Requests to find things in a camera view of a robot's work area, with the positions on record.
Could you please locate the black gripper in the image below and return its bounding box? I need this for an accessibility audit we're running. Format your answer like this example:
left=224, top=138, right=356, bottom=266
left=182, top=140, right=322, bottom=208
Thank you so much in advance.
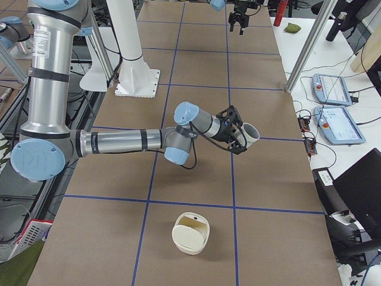
left=213, top=120, right=247, bottom=155
left=228, top=0, right=256, bottom=35

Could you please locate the white ribbed mug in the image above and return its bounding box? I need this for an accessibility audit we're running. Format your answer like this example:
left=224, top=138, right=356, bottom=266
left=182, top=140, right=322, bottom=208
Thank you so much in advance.
left=234, top=123, right=260, bottom=148

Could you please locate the red cylinder bottle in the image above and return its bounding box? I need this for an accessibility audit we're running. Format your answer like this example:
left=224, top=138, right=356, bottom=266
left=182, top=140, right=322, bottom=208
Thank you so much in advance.
left=273, top=0, right=288, bottom=27

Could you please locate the green cloth pouch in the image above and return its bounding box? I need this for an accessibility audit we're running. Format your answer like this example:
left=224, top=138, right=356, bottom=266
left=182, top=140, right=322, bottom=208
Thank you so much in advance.
left=283, top=23, right=301, bottom=34

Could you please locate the blue teach pendant near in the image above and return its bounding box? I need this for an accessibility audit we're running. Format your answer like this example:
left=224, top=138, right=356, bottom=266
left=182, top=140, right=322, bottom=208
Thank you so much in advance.
left=314, top=106, right=366, bottom=145

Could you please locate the blue teach pendant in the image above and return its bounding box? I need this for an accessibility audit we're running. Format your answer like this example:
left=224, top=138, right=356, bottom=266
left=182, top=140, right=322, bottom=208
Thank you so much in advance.
left=314, top=106, right=366, bottom=145
left=312, top=73, right=352, bottom=106

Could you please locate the blue teach pendant far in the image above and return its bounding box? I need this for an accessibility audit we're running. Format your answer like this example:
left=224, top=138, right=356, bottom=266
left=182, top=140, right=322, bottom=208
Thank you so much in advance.
left=312, top=73, right=352, bottom=106

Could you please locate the black office chair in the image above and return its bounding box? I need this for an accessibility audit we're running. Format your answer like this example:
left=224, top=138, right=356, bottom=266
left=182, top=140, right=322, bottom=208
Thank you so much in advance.
left=312, top=148, right=380, bottom=272

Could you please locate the white plastic basket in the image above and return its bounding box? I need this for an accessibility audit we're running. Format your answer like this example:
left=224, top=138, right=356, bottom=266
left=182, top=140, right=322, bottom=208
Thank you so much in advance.
left=1, top=219, right=53, bottom=263

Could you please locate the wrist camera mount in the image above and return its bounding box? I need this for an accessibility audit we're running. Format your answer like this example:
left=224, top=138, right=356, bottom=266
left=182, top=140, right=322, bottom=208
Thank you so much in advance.
left=216, top=105, right=242, bottom=126

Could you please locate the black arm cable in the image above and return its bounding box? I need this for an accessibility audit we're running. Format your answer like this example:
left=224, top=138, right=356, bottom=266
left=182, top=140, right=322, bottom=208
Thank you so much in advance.
left=157, top=120, right=248, bottom=170

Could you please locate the aluminium frame post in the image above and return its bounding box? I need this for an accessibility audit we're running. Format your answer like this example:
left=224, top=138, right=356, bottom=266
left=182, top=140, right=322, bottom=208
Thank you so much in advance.
left=285, top=0, right=338, bottom=94

